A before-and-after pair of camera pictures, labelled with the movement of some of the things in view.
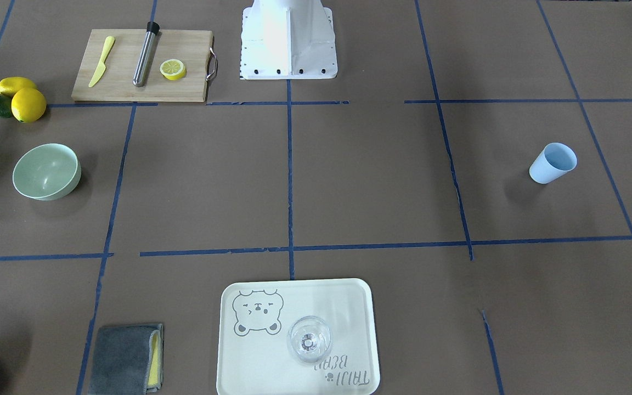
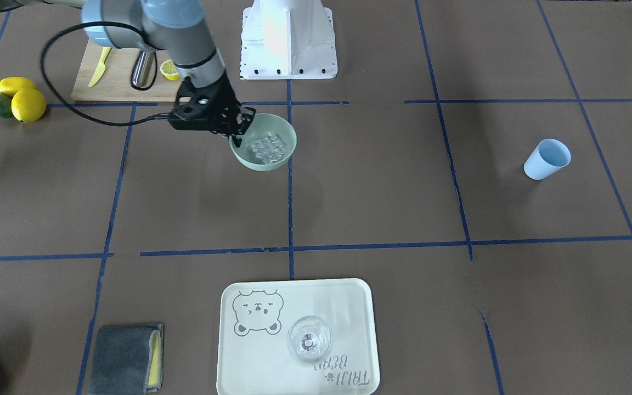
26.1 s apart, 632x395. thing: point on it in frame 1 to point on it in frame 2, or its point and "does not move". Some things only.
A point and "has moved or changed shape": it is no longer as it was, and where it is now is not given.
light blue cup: [554, 160] has moved or changed shape
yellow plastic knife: [109, 42] does not move
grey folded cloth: [127, 360] does not move
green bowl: [46, 171] to [269, 140]
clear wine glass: [309, 339] does not move
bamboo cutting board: [194, 48] does not move
